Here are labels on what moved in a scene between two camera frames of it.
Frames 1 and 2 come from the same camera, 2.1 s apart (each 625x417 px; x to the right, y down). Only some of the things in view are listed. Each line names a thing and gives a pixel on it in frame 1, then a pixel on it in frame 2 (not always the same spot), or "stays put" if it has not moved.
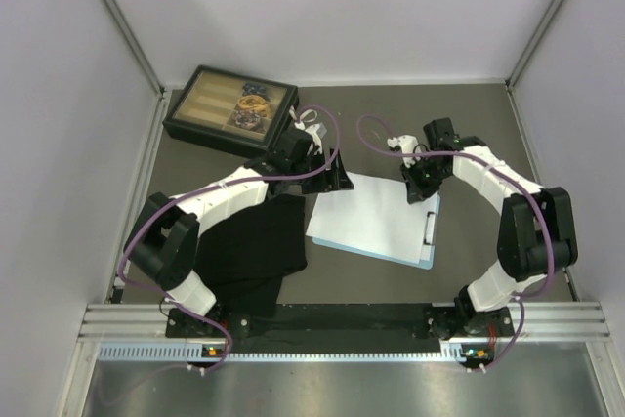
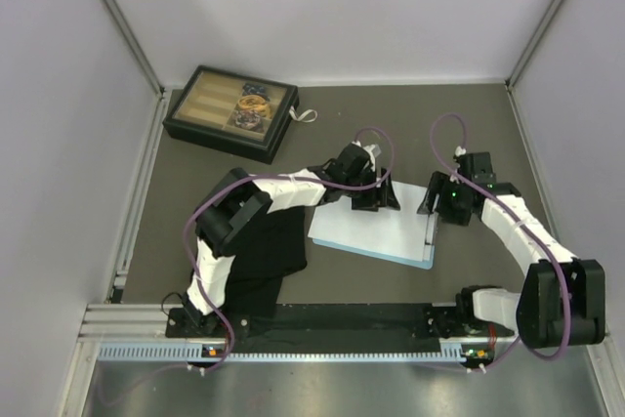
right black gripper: x=416 y=191 → x=437 y=187
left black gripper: x=331 y=180 → x=368 y=202
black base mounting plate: x=337 y=322 stays put
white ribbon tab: x=309 y=115 stays put
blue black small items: x=250 y=88 stays put
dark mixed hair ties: x=249 y=119 stays put
